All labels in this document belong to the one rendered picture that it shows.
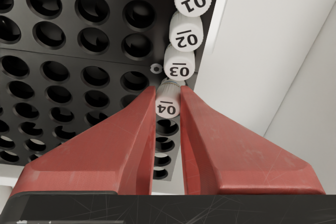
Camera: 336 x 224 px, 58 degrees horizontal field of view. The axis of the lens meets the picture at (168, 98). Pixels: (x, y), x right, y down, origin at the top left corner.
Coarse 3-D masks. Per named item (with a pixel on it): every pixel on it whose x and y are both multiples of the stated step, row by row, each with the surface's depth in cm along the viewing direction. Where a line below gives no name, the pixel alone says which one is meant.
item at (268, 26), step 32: (256, 0) 18; (288, 0) 18; (320, 0) 18; (224, 32) 19; (256, 32) 19; (288, 32) 19; (224, 64) 21; (256, 64) 21; (288, 64) 21; (224, 96) 23; (256, 96) 23; (256, 128) 25; (160, 192) 22
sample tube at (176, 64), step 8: (168, 48) 12; (168, 56) 12; (176, 56) 11; (184, 56) 11; (192, 56) 12; (168, 64) 12; (176, 64) 12; (184, 64) 12; (192, 64) 12; (168, 72) 12; (176, 72) 12; (184, 72) 12; (192, 72) 12; (176, 80) 12
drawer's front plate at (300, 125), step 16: (320, 32) 19; (320, 48) 19; (304, 64) 20; (320, 64) 18; (304, 80) 20; (320, 80) 18; (288, 96) 22; (304, 96) 20; (320, 96) 18; (288, 112) 22; (304, 112) 20; (320, 112) 18; (272, 128) 24; (288, 128) 21; (304, 128) 19; (320, 128) 18; (288, 144) 21; (304, 144) 19; (320, 144) 17; (304, 160) 19; (320, 160) 17; (320, 176) 17
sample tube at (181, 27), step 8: (176, 16) 11; (184, 16) 11; (176, 24) 11; (184, 24) 10; (192, 24) 11; (200, 24) 11; (176, 32) 11; (184, 32) 11; (192, 32) 11; (200, 32) 11; (176, 40) 11; (184, 40) 11; (192, 40) 11; (200, 40) 11; (176, 48) 11; (184, 48) 11; (192, 48) 11
